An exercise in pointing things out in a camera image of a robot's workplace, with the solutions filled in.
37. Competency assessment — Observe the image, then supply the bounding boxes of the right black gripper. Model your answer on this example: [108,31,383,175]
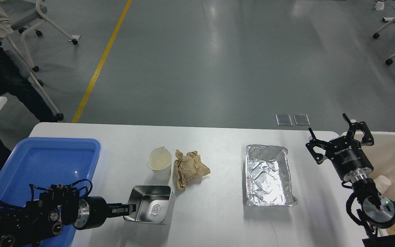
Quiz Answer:
[305,113,375,181]

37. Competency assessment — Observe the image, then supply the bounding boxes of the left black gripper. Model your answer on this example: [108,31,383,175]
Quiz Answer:
[73,196,136,230]

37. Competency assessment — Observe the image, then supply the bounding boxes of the square metal tray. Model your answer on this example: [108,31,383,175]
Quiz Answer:
[123,185,176,225]

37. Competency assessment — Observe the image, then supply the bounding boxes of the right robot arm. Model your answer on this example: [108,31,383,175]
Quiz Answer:
[306,114,395,247]

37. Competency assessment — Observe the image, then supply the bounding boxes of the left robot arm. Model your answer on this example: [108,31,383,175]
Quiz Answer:
[0,179,136,247]

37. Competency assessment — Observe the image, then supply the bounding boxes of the floor socket plate right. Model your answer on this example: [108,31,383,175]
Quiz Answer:
[293,114,311,126]

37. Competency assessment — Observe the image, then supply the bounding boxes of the floor socket plate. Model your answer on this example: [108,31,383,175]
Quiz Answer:
[275,114,293,126]
[293,114,311,126]

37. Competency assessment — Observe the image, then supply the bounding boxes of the paper cup in bin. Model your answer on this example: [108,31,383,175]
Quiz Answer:
[375,175,392,191]

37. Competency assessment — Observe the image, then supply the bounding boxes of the floor socket plate left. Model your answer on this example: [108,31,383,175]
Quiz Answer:
[275,114,293,126]

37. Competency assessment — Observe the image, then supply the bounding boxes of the white paper cup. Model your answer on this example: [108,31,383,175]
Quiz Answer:
[147,146,172,181]

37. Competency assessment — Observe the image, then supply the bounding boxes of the crumpled brown paper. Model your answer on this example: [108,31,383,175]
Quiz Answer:
[173,150,211,190]

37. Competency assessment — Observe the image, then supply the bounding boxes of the aluminium foil tray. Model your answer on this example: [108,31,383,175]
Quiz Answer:
[245,144,298,207]

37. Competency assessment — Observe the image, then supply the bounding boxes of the blue plastic tray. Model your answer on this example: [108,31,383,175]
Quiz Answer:
[0,138,101,247]

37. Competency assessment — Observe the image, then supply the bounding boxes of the grey office chair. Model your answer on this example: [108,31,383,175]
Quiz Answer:
[0,0,80,121]

